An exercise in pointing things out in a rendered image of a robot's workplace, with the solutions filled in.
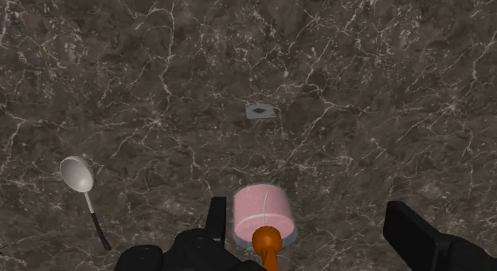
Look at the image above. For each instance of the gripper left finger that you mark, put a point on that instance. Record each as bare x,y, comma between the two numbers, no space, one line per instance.
216,219

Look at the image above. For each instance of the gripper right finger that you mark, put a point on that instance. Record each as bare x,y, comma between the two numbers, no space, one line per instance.
411,235

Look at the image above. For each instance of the small grey square tile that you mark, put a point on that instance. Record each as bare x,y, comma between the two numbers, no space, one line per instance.
260,111

